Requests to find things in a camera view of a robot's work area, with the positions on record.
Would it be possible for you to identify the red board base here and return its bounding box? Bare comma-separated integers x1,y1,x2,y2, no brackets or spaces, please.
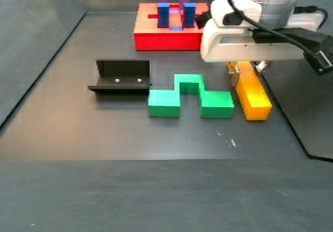
133,3,202,51

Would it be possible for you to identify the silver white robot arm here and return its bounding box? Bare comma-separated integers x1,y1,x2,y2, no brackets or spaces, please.
199,0,323,62

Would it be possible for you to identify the blue right upright post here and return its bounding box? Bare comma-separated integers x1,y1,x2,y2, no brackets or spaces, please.
183,3,194,28

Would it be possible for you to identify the black cable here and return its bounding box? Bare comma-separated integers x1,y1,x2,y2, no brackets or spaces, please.
222,0,333,77

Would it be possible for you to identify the blue left upright post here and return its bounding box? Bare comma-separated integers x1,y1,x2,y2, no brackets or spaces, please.
157,3,169,28

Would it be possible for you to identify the yellow rectangular block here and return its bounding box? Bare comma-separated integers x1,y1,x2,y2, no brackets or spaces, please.
226,61,271,121

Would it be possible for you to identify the black angled bracket holder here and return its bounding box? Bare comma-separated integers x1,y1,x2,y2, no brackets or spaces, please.
87,58,150,93

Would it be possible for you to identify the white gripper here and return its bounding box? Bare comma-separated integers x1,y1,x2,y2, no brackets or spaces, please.
199,0,322,62

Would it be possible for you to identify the green zigzag block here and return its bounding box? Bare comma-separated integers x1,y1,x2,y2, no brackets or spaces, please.
146,74,234,119

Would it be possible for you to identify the blue upright post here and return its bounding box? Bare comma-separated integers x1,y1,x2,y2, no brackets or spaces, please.
157,3,169,28
183,3,194,28

